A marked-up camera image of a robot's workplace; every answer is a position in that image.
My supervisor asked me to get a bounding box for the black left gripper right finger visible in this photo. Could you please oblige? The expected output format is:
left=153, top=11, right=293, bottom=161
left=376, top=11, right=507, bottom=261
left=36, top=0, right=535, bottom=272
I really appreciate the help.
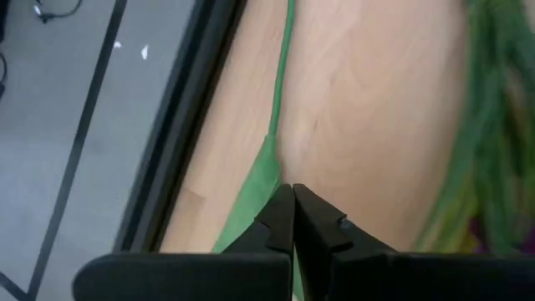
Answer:
left=294, top=186, right=535, bottom=301

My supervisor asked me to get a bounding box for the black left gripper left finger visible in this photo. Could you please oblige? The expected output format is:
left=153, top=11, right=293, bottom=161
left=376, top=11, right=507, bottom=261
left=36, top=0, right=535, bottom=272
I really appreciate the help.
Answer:
left=73, top=183, right=296, bottom=301

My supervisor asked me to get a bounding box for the dark red artificial tulip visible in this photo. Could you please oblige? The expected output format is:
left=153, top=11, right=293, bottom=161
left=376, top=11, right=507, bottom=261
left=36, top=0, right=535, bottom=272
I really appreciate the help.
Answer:
left=212, top=0, right=306, bottom=301

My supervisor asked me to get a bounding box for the purple artificial flower bunch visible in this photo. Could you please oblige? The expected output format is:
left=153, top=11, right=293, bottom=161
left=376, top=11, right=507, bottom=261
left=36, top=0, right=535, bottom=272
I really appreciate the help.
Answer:
left=413, top=0, right=535, bottom=256

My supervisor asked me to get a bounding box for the black cable with white plug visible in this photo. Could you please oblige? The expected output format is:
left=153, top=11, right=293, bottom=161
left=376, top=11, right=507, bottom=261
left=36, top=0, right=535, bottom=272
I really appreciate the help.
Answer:
left=33, top=0, right=84, bottom=24

